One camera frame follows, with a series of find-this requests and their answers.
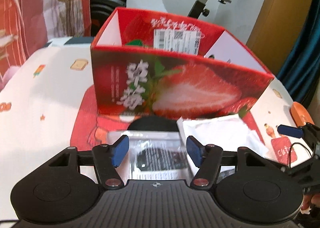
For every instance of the white tissue pack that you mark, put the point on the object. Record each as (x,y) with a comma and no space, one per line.
(227,132)

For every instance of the person's hand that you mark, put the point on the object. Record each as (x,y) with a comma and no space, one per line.
(310,201)

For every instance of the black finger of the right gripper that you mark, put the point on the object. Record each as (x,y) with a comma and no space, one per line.
(290,131)

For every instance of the wooden door frame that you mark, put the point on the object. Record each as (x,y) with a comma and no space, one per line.
(277,28)

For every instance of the patterned white tablecloth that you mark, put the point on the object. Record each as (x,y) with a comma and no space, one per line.
(39,106)

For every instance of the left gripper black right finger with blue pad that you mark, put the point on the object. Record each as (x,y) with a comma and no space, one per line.
(207,159)

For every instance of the orange plate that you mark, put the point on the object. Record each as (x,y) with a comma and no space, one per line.
(300,115)

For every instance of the black eye mask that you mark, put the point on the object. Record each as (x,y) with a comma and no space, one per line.
(153,124)

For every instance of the red pink patterned curtain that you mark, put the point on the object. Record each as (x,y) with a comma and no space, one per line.
(27,25)

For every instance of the dark blue curtain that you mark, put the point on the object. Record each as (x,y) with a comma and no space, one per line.
(300,71)

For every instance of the clear plastic packaged item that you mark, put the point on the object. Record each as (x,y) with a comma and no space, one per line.
(153,156)

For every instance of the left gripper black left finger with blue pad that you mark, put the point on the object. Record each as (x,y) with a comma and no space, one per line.
(106,159)

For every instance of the red strawberry cardboard box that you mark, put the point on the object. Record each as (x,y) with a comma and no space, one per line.
(154,63)

